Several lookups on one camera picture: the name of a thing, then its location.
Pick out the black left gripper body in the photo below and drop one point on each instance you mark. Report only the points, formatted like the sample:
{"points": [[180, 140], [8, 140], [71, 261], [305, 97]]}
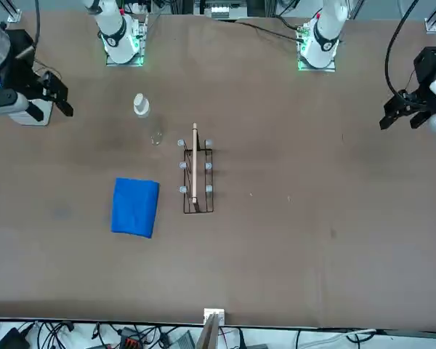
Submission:
{"points": [[429, 65]]}

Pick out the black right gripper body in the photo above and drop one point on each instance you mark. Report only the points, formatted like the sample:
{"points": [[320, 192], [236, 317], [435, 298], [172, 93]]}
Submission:
{"points": [[22, 76]]}

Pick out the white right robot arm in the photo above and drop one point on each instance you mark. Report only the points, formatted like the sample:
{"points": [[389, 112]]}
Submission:
{"points": [[116, 32]]}

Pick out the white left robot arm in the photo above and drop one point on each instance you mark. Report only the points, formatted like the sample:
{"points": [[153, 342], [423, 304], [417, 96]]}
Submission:
{"points": [[325, 32]]}

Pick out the clear bottle with white cap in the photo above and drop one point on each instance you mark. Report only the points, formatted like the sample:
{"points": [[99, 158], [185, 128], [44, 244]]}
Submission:
{"points": [[141, 103]]}

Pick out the folded blue cloth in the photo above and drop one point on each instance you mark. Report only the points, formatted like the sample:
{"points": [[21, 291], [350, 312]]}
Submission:
{"points": [[135, 207]]}

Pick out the black power adapter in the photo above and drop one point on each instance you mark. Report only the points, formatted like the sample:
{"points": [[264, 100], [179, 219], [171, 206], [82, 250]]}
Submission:
{"points": [[11, 340]]}

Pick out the black orange connector box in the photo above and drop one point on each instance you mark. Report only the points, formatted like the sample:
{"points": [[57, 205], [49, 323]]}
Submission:
{"points": [[131, 341]]}

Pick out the aluminium corner bracket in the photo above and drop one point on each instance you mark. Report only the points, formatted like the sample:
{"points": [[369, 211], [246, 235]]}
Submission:
{"points": [[431, 24], [14, 15]]}

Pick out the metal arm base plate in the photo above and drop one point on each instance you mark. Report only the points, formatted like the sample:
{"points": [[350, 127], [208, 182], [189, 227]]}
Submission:
{"points": [[125, 64], [316, 68]]}

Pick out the white table edge bracket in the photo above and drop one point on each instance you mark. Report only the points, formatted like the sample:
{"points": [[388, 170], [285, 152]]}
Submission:
{"points": [[214, 312]]}

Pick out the grey camera post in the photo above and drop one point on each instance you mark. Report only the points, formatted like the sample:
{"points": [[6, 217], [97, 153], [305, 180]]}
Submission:
{"points": [[209, 334]]}

